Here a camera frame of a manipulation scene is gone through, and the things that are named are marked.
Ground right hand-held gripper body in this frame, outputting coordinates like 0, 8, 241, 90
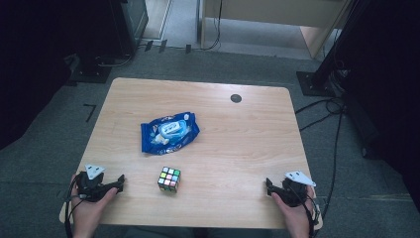
272, 171, 317, 208

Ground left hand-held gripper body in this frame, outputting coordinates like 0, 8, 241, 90
76, 164, 117, 203

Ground multicoloured puzzle cube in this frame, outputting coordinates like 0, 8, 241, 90
157, 166, 182, 193

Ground blue wet wipes packet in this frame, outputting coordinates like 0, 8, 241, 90
140, 111, 201, 156

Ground person's right hand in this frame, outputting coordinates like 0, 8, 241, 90
270, 184, 318, 238

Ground person's left hand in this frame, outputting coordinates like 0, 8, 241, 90
69, 174, 119, 238

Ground dark curtain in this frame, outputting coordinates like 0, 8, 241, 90
340, 0, 420, 214
0, 0, 115, 151

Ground black cabinet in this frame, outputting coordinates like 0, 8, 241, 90
108, 0, 150, 58

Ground light wooden furniture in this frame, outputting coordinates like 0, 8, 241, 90
197, 0, 352, 61

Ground right hand-held gripper cable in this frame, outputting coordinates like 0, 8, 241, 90
286, 179, 322, 238

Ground hand-held gripper cable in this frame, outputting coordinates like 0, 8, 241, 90
63, 174, 87, 238
286, 179, 322, 238

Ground left hand-held gripper cable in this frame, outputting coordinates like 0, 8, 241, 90
63, 174, 87, 238

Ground long black floor cable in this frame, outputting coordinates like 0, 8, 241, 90
310, 108, 345, 238

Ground black looped floor cable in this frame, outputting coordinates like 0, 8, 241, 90
294, 96, 347, 133

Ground black stand base with post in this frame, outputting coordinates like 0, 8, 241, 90
295, 0, 365, 98

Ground black floor cable by cabinet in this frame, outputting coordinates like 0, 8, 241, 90
94, 53, 135, 69

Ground black hanging cable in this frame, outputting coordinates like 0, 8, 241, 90
199, 0, 223, 52

